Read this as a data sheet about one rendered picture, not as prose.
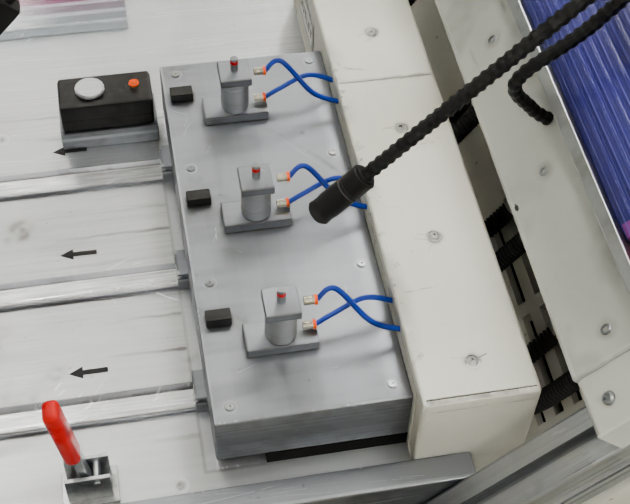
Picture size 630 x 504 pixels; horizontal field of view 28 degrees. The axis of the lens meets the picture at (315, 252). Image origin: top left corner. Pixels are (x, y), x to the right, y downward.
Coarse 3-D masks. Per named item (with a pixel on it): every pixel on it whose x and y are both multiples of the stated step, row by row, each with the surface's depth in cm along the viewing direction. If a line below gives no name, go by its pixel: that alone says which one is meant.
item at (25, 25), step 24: (24, 0) 114; (48, 0) 114; (72, 0) 114; (96, 0) 114; (120, 0) 114; (24, 24) 112; (48, 24) 112; (72, 24) 112; (96, 24) 113; (120, 24) 113
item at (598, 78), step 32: (544, 0) 86; (608, 0) 82; (608, 32) 81; (576, 64) 82; (608, 64) 80; (576, 96) 82; (608, 96) 79; (608, 128) 79; (608, 160) 78; (608, 192) 77
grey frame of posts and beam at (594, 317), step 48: (480, 0) 96; (480, 48) 94; (480, 96) 92; (528, 144) 87; (528, 192) 86; (576, 192) 82; (528, 240) 84; (576, 240) 81; (576, 288) 80; (624, 288) 77; (576, 336) 79; (624, 336) 76; (624, 384) 75; (576, 432) 80; (624, 432) 76; (480, 480) 84; (528, 480) 81; (576, 480) 79
